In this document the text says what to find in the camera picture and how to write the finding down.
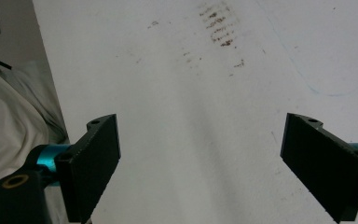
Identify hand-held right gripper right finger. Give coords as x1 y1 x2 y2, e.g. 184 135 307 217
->
280 112 358 224

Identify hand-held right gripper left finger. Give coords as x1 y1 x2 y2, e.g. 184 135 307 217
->
54 113 121 224

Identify white cloth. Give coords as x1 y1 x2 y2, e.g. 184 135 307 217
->
0 59 70 194

